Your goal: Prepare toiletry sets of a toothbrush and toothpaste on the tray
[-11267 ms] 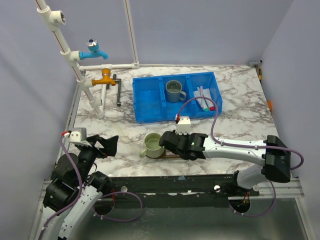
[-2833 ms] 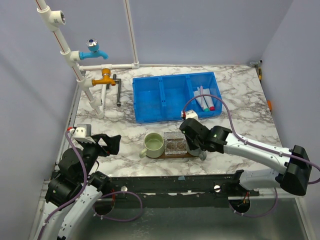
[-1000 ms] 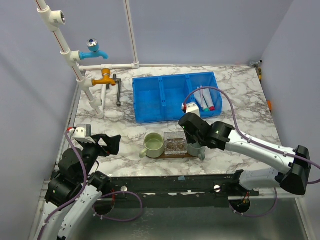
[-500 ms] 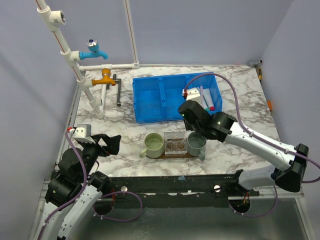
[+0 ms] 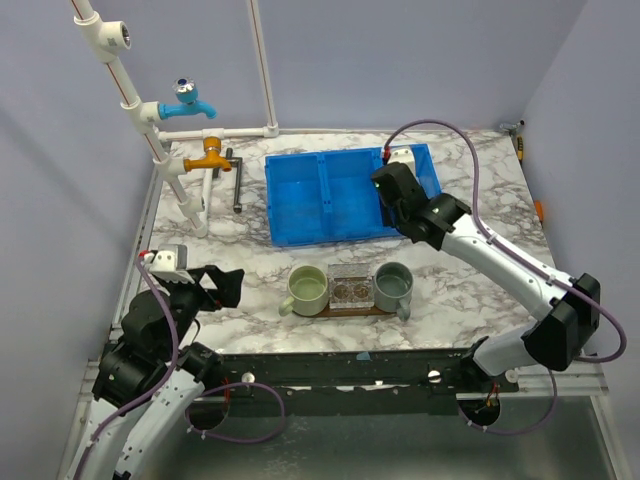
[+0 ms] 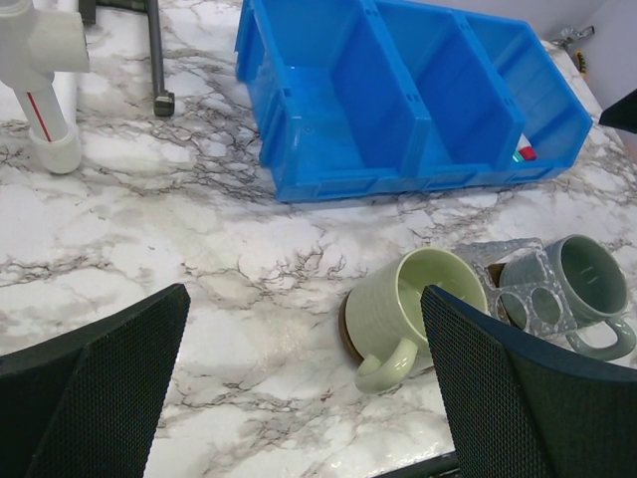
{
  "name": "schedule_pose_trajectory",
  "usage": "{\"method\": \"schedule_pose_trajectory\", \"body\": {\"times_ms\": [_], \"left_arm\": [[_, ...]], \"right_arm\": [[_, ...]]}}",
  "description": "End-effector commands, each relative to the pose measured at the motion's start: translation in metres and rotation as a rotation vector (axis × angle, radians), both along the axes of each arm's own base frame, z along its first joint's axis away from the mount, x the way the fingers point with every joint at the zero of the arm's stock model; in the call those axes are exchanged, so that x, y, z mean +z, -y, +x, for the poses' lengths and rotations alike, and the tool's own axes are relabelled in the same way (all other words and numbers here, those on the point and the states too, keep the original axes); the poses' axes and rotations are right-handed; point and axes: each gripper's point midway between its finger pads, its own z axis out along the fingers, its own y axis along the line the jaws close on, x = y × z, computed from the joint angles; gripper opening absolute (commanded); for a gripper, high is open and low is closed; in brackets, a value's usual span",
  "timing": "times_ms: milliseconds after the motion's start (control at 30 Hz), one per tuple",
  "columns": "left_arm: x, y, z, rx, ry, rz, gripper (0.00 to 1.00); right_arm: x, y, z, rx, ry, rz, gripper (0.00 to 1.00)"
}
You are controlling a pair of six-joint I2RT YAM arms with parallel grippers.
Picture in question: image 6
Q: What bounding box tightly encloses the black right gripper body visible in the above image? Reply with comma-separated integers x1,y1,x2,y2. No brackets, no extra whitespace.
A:
599,90,637,130

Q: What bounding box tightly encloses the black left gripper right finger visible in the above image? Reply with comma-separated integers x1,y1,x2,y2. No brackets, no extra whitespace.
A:
421,286,636,477

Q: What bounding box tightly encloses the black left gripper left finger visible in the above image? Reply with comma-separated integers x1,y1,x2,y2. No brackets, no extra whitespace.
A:
1,284,190,477

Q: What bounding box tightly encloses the toothpaste tube red cap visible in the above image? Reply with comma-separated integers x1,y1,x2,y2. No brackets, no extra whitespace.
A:
517,134,536,161

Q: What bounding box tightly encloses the clear plastic square holder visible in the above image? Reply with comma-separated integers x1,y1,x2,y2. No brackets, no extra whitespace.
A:
452,238,576,338

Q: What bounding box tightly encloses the grey ceramic mug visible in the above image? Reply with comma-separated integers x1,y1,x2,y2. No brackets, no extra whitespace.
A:
500,234,636,361

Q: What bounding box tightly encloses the oval wooden tray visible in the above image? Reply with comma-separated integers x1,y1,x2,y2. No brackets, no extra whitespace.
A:
338,263,506,364

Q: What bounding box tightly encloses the light green ceramic mug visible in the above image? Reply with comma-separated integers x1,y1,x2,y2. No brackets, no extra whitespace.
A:
344,247,488,393

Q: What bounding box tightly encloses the blue plastic divided bin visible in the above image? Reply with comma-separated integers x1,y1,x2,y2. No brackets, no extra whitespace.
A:
235,1,592,202

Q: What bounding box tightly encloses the yellow black tool at corner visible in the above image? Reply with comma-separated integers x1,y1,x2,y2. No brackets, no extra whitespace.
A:
550,25,595,78

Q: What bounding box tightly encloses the black metal hex key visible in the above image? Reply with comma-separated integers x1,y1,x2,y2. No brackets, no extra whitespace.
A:
79,0,175,118

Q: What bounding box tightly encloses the white PVC pipe frame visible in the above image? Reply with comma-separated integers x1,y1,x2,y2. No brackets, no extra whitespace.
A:
1,1,90,174

